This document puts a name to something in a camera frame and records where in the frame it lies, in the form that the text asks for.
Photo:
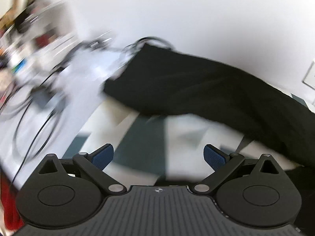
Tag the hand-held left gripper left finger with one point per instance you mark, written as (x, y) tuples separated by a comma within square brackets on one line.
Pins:
[(103, 156)]

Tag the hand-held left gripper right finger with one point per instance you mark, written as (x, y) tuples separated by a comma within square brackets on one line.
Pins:
[(214, 157)]

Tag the large black garment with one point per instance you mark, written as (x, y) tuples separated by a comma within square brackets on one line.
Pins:
[(196, 86)]

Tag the geometric patterned table cover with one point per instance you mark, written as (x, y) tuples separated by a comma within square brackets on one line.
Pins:
[(110, 125)]

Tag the black power adapter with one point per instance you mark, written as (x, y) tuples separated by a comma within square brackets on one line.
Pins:
[(41, 97)]

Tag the red garment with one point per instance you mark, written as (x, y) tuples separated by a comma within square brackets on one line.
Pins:
[(9, 209)]

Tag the white wall socket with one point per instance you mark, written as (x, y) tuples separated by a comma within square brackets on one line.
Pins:
[(310, 76)]

